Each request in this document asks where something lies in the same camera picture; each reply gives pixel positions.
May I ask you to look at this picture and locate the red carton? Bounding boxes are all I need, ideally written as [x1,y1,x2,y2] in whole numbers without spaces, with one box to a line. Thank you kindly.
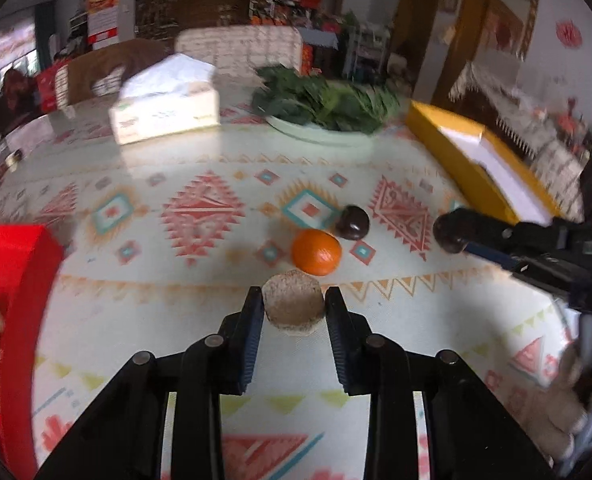
[34,57,72,112]

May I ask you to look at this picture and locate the lace-covered sideboard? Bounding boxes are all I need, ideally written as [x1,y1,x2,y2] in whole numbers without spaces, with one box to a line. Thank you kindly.
[447,60,592,207]

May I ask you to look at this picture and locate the dark framed window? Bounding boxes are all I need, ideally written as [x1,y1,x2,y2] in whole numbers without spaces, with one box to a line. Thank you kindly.
[0,16,39,77]

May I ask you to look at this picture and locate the patterned tablecloth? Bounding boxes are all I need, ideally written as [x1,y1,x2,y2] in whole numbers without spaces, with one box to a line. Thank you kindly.
[0,77,592,480]

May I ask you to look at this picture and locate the green leafy vegetables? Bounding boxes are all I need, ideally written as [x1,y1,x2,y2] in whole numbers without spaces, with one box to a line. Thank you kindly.
[252,65,401,136]

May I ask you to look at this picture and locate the red box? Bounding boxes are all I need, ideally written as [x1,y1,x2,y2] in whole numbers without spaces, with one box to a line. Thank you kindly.
[0,224,65,467]

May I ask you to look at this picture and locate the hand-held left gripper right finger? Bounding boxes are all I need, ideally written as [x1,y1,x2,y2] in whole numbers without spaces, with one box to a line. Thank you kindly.
[324,286,557,480]

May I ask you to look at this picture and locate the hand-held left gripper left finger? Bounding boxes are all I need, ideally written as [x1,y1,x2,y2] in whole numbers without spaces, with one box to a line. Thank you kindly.
[36,286,267,480]

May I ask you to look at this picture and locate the wooden door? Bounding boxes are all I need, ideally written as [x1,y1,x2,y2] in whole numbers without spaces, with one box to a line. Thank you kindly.
[433,0,540,107]
[392,0,445,92]

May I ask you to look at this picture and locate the round brown cake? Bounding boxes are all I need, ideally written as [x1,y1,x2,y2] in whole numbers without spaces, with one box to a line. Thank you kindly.
[262,269,325,336]

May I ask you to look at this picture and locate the yellow box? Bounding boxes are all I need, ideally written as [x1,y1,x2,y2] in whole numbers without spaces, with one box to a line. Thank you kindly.
[407,100,563,227]

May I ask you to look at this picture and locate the orange tangerine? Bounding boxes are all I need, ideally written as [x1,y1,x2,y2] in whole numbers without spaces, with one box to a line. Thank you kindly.
[291,229,343,276]

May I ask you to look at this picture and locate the round red wall decoration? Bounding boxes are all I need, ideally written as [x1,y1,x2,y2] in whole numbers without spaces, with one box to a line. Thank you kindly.
[556,20,583,49]

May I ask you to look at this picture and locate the red pillar poster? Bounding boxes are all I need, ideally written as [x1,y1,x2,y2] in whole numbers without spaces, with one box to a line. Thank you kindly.
[86,0,122,44]

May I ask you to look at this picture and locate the white plate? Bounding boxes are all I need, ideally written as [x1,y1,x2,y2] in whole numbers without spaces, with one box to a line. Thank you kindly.
[266,112,377,147]

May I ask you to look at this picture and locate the cluttered background table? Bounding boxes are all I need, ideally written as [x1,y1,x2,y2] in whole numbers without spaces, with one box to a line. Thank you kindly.
[248,0,344,52]

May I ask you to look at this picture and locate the white tissue box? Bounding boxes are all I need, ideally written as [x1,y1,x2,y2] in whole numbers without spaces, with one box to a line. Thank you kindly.
[108,53,221,146]

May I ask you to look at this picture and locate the dark brown round fruit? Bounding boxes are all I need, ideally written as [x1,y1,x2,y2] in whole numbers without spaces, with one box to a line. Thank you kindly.
[336,205,371,240]

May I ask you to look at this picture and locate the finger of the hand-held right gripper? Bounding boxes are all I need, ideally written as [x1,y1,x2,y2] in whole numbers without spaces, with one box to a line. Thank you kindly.
[433,208,569,274]

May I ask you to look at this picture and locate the person's right hand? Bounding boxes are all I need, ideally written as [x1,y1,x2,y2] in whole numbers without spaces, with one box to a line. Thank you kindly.
[538,342,592,467]

